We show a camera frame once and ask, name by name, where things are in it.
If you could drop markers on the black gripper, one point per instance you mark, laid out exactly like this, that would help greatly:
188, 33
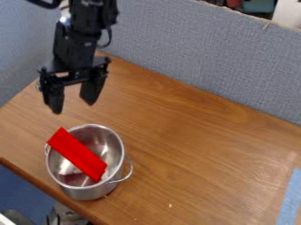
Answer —
74, 65

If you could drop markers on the metal pot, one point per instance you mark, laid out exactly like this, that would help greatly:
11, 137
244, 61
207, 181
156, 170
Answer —
106, 145

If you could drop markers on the grey fabric partition panel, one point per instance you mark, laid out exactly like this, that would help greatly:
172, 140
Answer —
241, 57

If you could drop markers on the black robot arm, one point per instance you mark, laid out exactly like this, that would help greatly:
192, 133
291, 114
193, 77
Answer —
93, 16

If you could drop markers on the red rectangular block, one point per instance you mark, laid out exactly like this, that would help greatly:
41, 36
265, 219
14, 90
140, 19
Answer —
78, 154

